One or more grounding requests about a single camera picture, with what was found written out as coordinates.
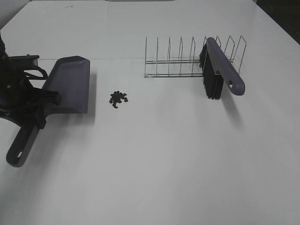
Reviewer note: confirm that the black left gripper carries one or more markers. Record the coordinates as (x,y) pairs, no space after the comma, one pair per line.
(20,102)

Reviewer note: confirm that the purple plastic dustpan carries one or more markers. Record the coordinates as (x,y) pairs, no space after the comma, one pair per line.
(70,76)

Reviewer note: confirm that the pile of coffee beans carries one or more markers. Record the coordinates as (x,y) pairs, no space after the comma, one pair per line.
(117,97)

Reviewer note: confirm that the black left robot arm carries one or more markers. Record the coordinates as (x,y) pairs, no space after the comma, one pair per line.
(6,64)

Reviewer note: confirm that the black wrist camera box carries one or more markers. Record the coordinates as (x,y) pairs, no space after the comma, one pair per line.
(25,60)

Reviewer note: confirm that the chrome wire dish rack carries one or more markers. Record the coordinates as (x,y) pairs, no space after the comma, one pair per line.
(182,64)

